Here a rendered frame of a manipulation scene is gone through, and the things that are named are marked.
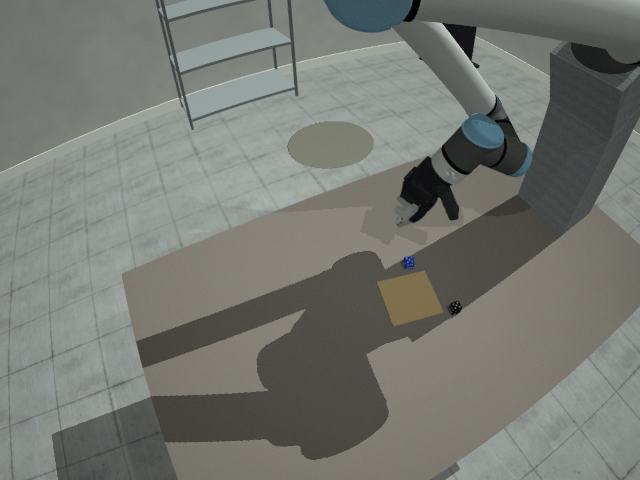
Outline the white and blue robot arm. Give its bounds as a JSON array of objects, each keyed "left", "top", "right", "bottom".
[{"left": 324, "top": 0, "right": 640, "bottom": 185}]

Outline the tan mat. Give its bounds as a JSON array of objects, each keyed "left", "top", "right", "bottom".
[{"left": 377, "top": 270, "right": 444, "bottom": 327}]

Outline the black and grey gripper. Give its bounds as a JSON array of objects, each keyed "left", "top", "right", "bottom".
[{"left": 394, "top": 156, "right": 451, "bottom": 228}]

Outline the blue die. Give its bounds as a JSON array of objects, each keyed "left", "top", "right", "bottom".
[{"left": 403, "top": 256, "right": 415, "bottom": 269}]

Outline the black die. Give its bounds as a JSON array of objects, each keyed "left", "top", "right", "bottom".
[{"left": 449, "top": 301, "right": 462, "bottom": 315}]

